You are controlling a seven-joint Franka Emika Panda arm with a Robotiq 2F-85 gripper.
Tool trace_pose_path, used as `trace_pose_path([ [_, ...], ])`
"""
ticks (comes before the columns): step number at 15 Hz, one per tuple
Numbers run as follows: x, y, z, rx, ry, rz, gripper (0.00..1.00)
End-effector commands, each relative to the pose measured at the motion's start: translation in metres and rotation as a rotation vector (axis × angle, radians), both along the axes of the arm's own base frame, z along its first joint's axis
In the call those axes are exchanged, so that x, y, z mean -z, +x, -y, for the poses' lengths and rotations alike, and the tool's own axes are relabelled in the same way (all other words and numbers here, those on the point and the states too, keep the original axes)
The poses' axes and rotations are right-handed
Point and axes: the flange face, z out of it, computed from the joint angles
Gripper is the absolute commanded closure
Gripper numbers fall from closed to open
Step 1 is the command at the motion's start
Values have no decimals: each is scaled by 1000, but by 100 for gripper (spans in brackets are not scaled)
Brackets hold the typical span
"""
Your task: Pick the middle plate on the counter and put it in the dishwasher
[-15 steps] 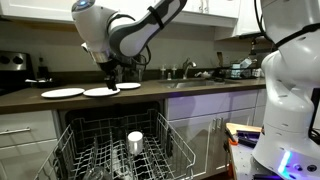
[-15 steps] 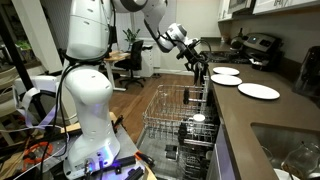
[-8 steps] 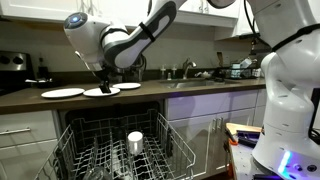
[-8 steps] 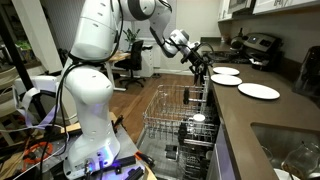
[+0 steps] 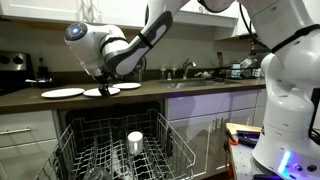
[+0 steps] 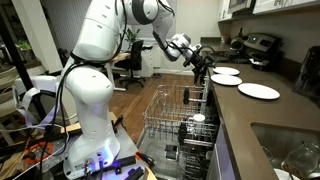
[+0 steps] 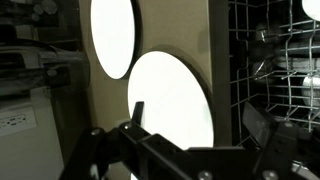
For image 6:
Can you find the green potted plant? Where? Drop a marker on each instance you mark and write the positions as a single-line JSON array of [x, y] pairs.
[[131, 35]]

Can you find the black tripod pole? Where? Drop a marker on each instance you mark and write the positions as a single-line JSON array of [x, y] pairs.
[[16, 60]]

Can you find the dark kettle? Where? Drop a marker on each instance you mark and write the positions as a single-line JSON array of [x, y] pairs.
[[237, 41]]

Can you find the orange black hand tool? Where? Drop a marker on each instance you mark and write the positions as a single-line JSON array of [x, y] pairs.
[[145, 158]]

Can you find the black coffee machine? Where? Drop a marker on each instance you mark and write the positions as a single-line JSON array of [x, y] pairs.
[[310, 76]]

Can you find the white base cabinet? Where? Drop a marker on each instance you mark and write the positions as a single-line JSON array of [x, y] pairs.
[[223, 156]]

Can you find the steel kitchen sink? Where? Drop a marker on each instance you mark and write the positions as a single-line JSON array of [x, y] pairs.
[[283, 136]]

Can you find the wooden desk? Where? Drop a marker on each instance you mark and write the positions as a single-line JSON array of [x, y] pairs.
[[120, 57]]

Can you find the dishwasher door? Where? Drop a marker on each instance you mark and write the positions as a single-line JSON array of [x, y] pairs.
[[160, 153]]

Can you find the black gas stove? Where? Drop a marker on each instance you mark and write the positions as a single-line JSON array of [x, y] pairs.
[[230, 57]]

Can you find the white round plate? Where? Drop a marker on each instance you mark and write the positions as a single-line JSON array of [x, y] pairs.
[[226, 80], [226, 71], [258, 91]]

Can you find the white wall cabinet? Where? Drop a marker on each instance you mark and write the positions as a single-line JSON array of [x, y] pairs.
[[286, 5]]

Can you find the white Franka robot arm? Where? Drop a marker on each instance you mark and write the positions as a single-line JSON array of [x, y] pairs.
[[90, 93]]

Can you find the clear glass pitcher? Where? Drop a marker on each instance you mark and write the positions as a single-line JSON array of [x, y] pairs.
[[303, 160]]

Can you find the white mug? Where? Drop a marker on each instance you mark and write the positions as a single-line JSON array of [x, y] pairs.
[[196, 120]]

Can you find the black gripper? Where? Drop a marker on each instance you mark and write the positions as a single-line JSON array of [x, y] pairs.
[[196, 57]]

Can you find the metal robot mount table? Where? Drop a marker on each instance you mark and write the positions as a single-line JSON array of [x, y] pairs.
[[128, 146]]

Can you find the black office chair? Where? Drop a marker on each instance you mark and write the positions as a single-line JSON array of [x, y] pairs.
[[136, 56]]

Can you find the silver black countertop appliance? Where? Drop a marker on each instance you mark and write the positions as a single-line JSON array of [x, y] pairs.
[[263, 46]]

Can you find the lower dishwasher rack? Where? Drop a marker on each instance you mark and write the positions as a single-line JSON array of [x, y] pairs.
[[195, 163]]

